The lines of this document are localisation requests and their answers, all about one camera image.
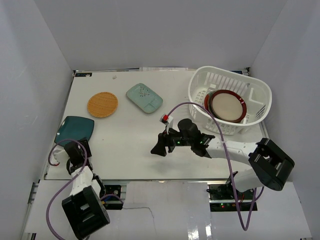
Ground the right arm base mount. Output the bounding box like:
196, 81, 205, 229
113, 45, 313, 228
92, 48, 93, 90
206, 184, 254, 213

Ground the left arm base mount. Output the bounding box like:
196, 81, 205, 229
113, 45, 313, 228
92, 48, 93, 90
101, 184, 123, 210

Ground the dark teal square plate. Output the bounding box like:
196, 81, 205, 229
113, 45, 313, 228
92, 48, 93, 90
54, 116, 95, 144

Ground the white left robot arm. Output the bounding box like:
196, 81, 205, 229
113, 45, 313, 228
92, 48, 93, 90
61, 137, 111, 240

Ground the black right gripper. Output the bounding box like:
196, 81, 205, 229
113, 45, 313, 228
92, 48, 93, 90
150, 125, 193, 157

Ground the red rimmed beige bowl plate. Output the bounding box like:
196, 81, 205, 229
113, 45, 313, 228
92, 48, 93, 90
210, 89, 247, 123

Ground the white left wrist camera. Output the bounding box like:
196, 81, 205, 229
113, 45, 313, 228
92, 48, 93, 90
50, 149, 68, 166

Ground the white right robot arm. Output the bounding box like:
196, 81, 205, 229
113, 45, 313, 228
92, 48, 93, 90
150, 115, 295, 200

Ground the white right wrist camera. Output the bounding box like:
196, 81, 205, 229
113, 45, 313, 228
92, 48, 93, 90
160, 114, 174, 134

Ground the red and teal floral plate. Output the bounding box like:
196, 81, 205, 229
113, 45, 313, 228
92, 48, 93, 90
203, 94, 211, 113

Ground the light teal rectangular plate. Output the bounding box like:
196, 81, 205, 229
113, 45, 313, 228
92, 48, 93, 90
126, 83, 163, 114

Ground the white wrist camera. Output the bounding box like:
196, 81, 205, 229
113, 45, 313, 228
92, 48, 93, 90
160, 114, 174, 134
50, 149, 68, 166

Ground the orange woven round plate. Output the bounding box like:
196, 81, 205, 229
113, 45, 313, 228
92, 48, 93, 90
87, 92, 118, 118

